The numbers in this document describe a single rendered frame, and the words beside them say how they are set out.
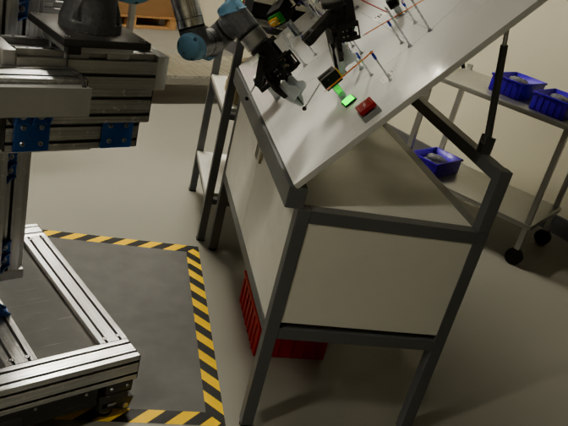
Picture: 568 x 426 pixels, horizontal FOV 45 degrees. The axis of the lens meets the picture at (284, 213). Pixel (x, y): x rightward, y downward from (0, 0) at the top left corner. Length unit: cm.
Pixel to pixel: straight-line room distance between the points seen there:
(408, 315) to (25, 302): 122
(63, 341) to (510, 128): 349
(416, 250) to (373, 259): 13
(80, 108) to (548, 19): 364
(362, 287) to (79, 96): 99
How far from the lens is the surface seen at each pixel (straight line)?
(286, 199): 189
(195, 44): 194
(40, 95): 162
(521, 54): 490
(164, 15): 747
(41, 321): 231
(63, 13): 178
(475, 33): 197
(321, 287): 207
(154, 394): 241
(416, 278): 215
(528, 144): 485
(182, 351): 260
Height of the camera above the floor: 157
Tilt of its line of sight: 24 degrees down
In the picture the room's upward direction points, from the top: 14 degrees clockwise
